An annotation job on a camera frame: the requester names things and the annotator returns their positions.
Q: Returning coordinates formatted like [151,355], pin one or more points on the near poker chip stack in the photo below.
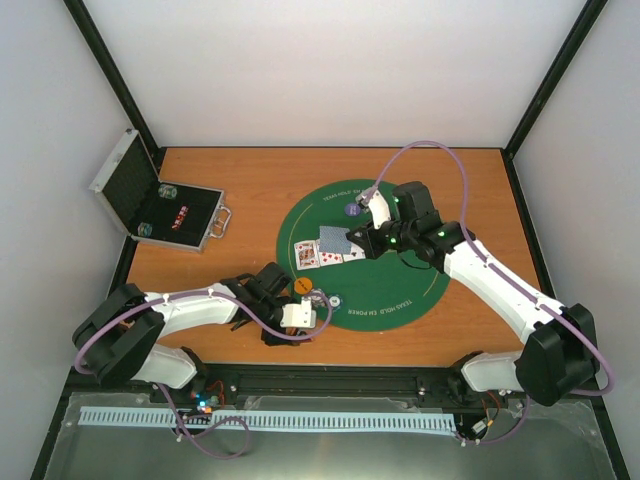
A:
[144,230]

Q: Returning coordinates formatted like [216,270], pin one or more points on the red black card box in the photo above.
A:
[180,218]

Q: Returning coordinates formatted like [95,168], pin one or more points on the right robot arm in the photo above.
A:
[559,342]

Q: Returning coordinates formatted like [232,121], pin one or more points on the round green poker mat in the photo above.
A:
[376,295]

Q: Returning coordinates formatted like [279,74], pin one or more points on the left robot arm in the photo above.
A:
[120,340]

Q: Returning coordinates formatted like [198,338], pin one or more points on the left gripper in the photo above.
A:
[272,340]

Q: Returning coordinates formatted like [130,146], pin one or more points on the blue big blind button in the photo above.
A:
[352,209]

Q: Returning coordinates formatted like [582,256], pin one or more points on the left black frame post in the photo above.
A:
[96,44]

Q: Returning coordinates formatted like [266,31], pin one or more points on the right black frame post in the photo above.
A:
[578,33]

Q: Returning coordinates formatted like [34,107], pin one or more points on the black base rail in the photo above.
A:
[424,387]

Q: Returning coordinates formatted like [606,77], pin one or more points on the two of clubs card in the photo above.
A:
[355,253]

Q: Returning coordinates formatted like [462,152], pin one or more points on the blue green poker chip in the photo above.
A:
[335,301]

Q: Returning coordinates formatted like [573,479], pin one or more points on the black frame post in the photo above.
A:
[96,44]
[578,33]

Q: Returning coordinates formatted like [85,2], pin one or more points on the far poker chip stack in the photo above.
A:
[167,191]

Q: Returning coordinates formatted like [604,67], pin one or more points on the king of diamonds card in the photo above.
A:
[306,255]

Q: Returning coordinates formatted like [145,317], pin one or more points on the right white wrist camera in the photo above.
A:
[378,207]

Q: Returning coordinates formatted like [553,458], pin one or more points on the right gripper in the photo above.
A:
[371,247]

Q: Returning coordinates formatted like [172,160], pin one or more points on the face-down blue card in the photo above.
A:
[333,240]

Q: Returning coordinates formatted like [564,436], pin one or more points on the white purple poker chip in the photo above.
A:
[318,299]

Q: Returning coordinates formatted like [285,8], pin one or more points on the aluminium poker chip case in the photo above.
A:
[127,187]

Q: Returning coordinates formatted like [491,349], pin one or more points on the orange small blind button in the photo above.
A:
[303,285]

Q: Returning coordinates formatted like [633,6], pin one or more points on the diamonds number card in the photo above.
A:
[330,258]

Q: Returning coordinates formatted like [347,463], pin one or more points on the light blue cable duct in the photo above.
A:
[275,421]

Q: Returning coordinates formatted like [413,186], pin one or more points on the poker chip stack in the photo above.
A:
[167,191]
[144,230]

